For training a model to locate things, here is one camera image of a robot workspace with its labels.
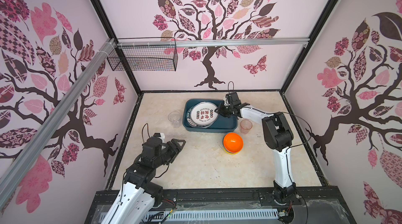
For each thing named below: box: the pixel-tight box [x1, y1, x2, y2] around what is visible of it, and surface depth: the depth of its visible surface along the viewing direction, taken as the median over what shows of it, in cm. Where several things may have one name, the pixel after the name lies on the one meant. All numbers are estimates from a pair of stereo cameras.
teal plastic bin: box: [182, 98, 239, 133], surface depth 100 cm
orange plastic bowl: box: [222, 132, 244, 153], surface depth 85 cm
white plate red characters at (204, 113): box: [190, 102, 219, 126], surface depth 105 cm
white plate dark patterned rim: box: [186, 102, 219, 129], surface depth 103 cm
